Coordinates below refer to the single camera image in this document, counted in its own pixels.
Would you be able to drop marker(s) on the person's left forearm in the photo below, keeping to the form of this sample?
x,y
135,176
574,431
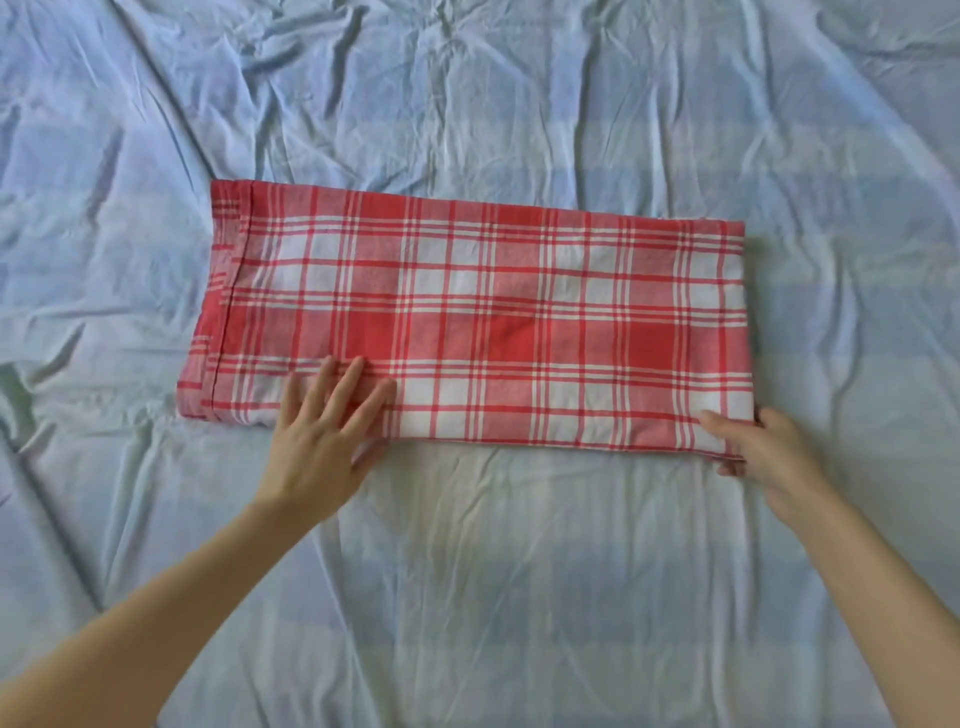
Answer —
x,y
135,630

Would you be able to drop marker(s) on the person's right forearm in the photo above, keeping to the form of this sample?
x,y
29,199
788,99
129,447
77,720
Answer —
x,y
893,600

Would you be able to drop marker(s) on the red white plaid cloth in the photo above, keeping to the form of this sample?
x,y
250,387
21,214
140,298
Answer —
x,y
495,315

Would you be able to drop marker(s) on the person's right hand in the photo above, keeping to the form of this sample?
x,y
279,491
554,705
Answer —
x,y
780,458

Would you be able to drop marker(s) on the person's left hand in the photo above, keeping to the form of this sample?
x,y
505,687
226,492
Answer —
x,y
318,443

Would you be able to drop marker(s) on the white bed sheet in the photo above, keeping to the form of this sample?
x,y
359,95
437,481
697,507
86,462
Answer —
x,y
480,600

